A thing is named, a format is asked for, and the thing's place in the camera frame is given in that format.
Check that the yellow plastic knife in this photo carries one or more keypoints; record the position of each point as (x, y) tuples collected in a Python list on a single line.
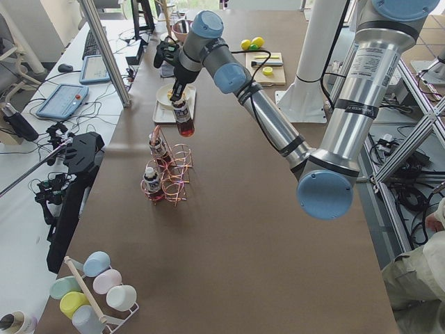
[(267, 56)]

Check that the person in beige clothes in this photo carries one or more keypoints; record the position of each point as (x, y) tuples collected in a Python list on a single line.
[(415, 282)]

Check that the blue teach pendant near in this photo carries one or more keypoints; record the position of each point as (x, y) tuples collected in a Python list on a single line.
[(63, 102)]

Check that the aluminium frame post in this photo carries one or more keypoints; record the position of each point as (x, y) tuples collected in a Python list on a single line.
[(95, 25)]

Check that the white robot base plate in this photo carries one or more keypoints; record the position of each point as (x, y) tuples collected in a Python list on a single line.
[(306, 108)]

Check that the wooden cutting board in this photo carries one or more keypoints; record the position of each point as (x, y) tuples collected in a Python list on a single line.
[(278, 76)]

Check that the white round plate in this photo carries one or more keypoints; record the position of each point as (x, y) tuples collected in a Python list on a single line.
[(161, 94)]

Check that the blue teach pendant far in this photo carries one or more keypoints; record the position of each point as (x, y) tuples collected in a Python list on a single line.
[(93, 71)]

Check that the whole lemon lower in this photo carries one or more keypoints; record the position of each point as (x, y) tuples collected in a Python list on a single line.
[(257, 42)]

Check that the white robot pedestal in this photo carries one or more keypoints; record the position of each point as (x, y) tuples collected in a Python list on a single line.
[(326, 18)]

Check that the black camera stand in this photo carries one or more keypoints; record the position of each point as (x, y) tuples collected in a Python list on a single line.
[(61, 202)]

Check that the lemon half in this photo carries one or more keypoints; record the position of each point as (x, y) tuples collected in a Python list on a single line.
[(267, 71)]

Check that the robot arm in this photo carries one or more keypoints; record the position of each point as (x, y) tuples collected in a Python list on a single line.
[(326, 175)]

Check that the steel muddler black tip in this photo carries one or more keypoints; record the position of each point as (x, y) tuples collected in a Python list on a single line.
[(270, 63)]

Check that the pink bowl with ice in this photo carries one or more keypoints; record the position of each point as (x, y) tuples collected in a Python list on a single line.
[(181, 29)]

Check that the black water bottle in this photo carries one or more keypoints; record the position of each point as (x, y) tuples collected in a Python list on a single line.
[(20, 125)]

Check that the pink cup on rack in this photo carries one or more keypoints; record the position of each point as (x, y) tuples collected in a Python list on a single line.
[(105, 281)]

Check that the white wire cup rack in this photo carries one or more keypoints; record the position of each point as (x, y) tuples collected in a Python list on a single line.
[(115, 320)]

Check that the blue cup on rack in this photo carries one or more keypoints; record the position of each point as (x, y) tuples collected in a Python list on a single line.
[(96, 263)]

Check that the whole lemon upper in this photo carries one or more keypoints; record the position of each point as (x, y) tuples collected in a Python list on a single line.
[(245, 44)]

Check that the green cup on rack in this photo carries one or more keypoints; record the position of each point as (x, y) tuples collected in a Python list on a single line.
[(62, 286)]

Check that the yellow cup on rack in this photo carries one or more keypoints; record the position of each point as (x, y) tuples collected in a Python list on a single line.
[(71, 302)]

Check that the tea bottle right rack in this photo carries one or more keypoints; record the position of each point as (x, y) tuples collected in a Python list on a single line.
[(151, 184)]

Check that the grey folded cloth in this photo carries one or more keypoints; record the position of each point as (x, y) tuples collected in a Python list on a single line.
[(166, 70)]

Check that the white rectangular tray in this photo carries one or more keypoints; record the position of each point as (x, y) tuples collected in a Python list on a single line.
[(164, 114)]

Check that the tea bottle rear left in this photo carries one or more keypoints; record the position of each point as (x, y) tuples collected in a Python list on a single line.
[(159, 150)]

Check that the white cup on rack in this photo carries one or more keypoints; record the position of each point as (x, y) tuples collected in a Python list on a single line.
[(121, 297)]

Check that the whole lemon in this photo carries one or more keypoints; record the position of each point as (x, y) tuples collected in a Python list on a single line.
[(257, 42), (245, 44)]

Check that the grey cup on rack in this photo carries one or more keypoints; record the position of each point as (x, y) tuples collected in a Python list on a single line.
[(86, 321)]

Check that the wooden round stand base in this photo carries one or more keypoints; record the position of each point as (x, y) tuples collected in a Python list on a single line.
[(168, 38)]

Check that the blue teach pendant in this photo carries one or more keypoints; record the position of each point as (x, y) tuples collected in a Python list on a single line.
[(93, 71), (63, 102)]

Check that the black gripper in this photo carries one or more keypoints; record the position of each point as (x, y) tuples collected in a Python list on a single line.
[(183, 74)]

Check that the copper wire bottle rack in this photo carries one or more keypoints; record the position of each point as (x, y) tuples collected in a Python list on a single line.
[(175, 176)]

